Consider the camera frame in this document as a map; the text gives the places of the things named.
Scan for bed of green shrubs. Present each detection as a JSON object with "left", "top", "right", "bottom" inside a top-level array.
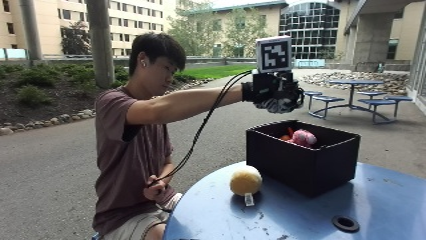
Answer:
[{"left": 0, "top": 61, "right": 199, "bottom": 108}]

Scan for thin grey pole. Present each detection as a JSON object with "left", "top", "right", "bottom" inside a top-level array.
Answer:
[{"left": 19, "top": 0, "right": 46, "bottom": 63}]

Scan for black glove cable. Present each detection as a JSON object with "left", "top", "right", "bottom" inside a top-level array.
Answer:
[
  {"left": 152, "top": 71, "right": 256, "bottom": 185},
  {"left": 147, "top": 69, "right": 256, "bottom": 188}
]

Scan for black table hole ring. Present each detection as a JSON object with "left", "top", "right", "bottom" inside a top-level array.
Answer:
[{"left": 331, "top": 215, "right": 361, "bottom": 233}]

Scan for maroon t-shirt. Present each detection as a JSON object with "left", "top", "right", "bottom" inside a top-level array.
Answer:
[{"left": 91, "top": 85, "right": 179, "bottom": 236}]

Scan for beige shorts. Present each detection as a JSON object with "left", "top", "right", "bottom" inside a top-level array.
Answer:
[{"left": 100, "top": 192, "right": 184, "bottom": 240}]

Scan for blue picnic table with seats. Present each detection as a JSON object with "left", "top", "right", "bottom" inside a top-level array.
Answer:
[{"left": 304, "top": 79, "right": 415, "bottom": 126}]

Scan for beige building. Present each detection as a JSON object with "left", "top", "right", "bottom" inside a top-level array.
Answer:
[{"left": 0, "top": 0, "right": 179, "bottom": 58}]

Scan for green lawn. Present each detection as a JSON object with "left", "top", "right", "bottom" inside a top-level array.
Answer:
[{"left": 179, "top": 63, "right": 259, "bottom": 81}]

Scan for yellow round plush ball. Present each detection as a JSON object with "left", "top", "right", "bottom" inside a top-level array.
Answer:
[{"left": 228, "top": 164, "right": 265, "bottom": 207}]

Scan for orange soft toy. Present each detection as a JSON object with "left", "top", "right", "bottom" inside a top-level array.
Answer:
[{"left": 279, "top": 126, "right": 296, "bottom": 143}]

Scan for concrete building with columns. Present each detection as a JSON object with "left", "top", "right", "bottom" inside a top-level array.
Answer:
[{"left": 336, "top": 0, "right": 426, "bottom": 73}]

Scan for green trees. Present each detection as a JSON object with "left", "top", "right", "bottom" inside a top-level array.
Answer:
[{"left": 166, "top": 0, "right": 283, "bottom": 58}]

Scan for glass facade building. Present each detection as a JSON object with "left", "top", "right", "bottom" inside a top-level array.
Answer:
[{"left": 279, "top": 1, "right": 343, "bottom": 61}]

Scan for black storage box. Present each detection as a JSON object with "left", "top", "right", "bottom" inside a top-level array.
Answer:
[{"left": 245, "top": 119, "right": 363, "bottom": 199}]

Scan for pink soft toy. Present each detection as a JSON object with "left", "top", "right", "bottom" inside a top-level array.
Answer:
[{"left": 289, "top": 128, "right": 320, "bottom": 149}]

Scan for thick grey pole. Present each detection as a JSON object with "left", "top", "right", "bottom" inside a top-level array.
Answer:
[{"left": 86, "top": 0, "right": 118, "bottom": 90}]

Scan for bed of grey rocks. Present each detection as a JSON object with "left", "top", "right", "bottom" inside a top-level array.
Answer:
[{"left": 300, "top": 70, "right": 412, "bottom": 97}]

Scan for white marker cube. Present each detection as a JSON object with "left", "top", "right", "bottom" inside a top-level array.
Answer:
[{"left": 255, "top": 35, "right": 295, "bottom": 74}]

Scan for the person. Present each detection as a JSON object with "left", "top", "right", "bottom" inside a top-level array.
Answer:
[{"left": 91, "top": 32, "right": 245, "bottom": 240}]

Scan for row of border stones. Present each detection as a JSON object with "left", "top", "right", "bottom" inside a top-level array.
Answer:
[{"left": 0, "top": 77, "right": 218, "bottom": 137}]

